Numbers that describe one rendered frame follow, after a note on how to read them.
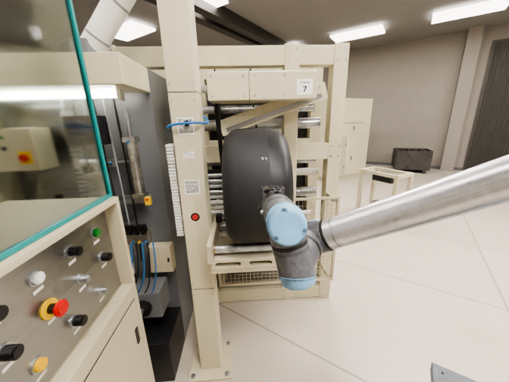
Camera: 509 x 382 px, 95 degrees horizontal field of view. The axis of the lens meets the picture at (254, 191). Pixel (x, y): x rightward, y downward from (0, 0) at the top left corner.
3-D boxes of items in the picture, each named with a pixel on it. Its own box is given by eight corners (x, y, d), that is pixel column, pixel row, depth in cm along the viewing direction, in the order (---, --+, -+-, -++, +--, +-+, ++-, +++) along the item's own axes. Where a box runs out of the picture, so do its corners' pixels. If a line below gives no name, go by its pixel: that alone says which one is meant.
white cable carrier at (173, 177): (176, 236, 123) (164, 144, 110) (179, 232, 128) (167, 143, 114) (185, 236, 124) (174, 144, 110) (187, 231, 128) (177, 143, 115)
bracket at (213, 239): (207, 264, 115) (205, 247, 112) (215, 229, 153) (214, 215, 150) (213, 264, 115) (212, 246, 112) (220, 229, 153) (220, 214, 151)
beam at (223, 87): (207, 101, 128) (204, 70, 124) (212, 104, 153) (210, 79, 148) (316, 98, 131) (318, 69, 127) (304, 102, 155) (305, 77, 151)
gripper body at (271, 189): (282, 185, 79) (289, 190, 67) (282, 209, 81) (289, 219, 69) (260, 186, 79) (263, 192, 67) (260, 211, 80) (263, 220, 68)
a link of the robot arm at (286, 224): (273, 255, 52) (262, 212, 50) (266, 235, 64) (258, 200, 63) (313, 243, 52) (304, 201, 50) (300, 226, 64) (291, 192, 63)
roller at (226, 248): (213, 255, 118) (212, 247, 117) (213, 251, 122) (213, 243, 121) (281, 252, 120) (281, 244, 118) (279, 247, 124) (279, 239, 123)
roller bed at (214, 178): (198, 216, 161) (194, 174, 153) (201, 208, 176) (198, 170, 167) (227, 215, 162) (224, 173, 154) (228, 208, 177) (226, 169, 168)
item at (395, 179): (389, 232, 325) (398, 176, 302) (354, 217, 377) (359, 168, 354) (405, 227, 340) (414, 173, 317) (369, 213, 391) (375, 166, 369)
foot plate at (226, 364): (187, 383, 143) (187, 380, 142) (195, 342, 168) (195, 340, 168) (231, 379, 144) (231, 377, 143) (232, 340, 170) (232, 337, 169)
